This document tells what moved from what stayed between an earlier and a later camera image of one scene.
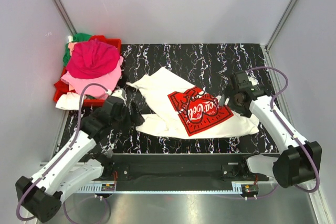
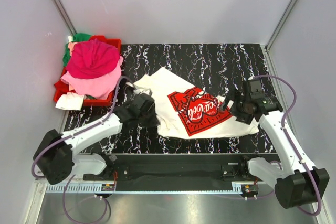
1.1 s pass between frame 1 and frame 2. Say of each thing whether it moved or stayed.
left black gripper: moved
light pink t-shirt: stayed
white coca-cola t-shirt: stayed
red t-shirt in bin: stayed
